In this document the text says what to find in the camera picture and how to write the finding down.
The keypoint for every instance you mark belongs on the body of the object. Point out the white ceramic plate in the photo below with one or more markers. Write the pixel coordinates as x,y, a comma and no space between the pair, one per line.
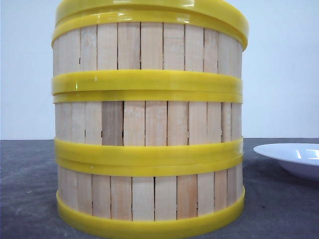
299,159

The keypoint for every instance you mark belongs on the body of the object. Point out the woven steamer lid yellow rim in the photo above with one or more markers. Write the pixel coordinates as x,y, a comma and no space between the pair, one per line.
218,9

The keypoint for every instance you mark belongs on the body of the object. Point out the middle wooden steamer drawer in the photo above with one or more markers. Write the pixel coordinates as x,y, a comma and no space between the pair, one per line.
110,133

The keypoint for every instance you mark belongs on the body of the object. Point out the bottom wooden steamer drawer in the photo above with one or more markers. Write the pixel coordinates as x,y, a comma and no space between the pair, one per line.
151,194

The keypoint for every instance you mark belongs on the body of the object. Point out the wooden steamer drawer yellow rims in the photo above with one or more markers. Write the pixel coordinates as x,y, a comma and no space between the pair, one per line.
157,55

